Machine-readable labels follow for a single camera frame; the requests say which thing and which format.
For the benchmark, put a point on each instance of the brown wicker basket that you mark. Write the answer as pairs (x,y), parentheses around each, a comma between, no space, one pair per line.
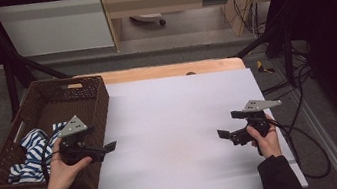
(56,101)

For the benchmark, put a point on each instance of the white cabinet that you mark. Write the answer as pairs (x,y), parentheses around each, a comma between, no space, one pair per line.
(55,27)

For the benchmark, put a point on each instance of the white table sheet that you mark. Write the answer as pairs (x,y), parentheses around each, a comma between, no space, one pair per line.
(174,124)

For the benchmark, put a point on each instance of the aluminium rail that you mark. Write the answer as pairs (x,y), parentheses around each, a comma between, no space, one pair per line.
(328,138)

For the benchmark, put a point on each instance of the blue white striped cloth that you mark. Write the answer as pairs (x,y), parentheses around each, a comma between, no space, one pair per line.
(31,148)

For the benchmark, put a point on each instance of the person's left hand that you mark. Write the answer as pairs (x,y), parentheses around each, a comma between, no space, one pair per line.
(63,172)

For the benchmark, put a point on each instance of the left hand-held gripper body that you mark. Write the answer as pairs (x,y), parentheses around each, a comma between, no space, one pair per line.
(71,126)

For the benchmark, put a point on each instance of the yellow black tool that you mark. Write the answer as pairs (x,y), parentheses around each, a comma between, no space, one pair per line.
(264,67)

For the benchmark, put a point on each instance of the person's right hand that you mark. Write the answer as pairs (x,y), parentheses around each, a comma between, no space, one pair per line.
(267,143)

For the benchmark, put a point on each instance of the light wooden desk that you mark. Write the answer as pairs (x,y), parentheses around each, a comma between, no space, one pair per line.
(162,1)

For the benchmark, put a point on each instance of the chair base with caster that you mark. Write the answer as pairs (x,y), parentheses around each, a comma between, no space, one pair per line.
(146,18)

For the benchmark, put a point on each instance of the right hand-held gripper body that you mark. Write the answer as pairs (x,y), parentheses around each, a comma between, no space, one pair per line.
(256,118)

